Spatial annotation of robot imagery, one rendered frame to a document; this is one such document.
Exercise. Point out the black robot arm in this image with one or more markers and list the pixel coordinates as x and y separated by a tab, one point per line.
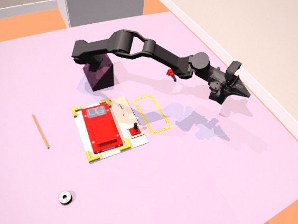
120	43

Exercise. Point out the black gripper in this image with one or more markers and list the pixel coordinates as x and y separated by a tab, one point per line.
233	86

